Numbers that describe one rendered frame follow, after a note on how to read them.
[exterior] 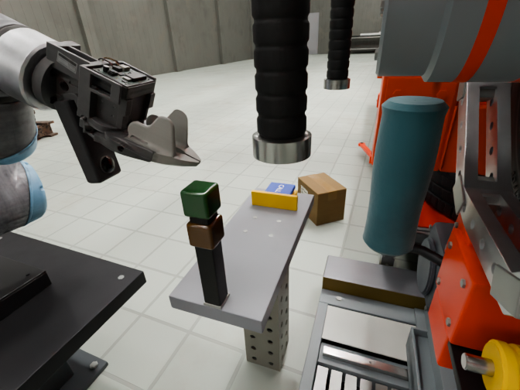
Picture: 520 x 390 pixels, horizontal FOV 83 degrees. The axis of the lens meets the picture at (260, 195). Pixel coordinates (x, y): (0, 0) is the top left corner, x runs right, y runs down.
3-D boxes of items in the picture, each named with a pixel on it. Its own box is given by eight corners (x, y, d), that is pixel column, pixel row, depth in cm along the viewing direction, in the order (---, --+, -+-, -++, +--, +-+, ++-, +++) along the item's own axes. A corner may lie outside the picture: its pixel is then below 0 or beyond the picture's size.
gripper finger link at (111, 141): (146, 156, 34) (80, 122, 34) (144, 167, 35) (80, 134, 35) (167, 144, 38) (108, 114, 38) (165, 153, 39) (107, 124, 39)
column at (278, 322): (279, 371, 82) (277, 253, 63) (246, 360, 86) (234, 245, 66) (289, 340, 91) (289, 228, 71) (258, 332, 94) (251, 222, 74)
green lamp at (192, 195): (209, 221, 38) (205, 194, 36) (183, 217, 39) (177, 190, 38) (222, 206, 41) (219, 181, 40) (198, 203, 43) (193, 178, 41)
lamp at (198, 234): (213, 251, 40) (210, 227, 39) (188, 247, 42) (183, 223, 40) (226, 235, 44) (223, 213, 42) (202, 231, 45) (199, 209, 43)
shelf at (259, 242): (262, 334, 46) (261, 321, 44) (170, 308, 51) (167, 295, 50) (313, 203, 81) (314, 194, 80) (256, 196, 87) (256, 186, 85)
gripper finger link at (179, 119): (209, 131, 36) (142, 97, 36) (196, 170, 39) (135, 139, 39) (219, 124, 38) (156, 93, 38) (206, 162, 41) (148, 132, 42)
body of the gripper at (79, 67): (124, 89, 32) (27, 39, 32) (115, 155, 36) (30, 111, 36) (162, 80, 38) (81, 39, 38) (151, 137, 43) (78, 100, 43)
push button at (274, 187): (289, 203, 74) (289, 196, 73) (263, 200, 77) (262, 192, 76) (295, 191, 80) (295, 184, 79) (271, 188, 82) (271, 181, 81)
